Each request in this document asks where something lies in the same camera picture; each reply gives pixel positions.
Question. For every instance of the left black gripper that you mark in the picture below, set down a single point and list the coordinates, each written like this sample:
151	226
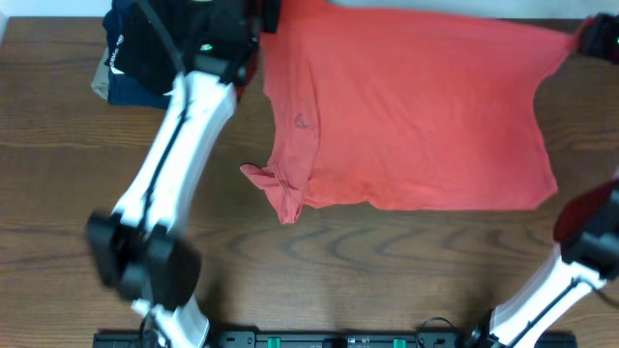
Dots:
264	13

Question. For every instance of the navy folded shirt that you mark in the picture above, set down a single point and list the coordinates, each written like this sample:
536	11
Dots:
125	90

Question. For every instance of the black folded shirt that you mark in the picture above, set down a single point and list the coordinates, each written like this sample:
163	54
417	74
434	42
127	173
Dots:
140	53

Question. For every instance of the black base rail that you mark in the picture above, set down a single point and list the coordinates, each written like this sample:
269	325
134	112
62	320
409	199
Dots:
237	339

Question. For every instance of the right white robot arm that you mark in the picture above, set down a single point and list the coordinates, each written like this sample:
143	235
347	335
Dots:
584	260

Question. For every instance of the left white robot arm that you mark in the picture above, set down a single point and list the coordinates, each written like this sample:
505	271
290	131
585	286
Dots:
139	249

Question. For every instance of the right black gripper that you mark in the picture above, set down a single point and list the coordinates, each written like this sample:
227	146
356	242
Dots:
598	36

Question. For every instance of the red printed t-shirt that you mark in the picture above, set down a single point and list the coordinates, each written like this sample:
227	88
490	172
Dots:
405	110

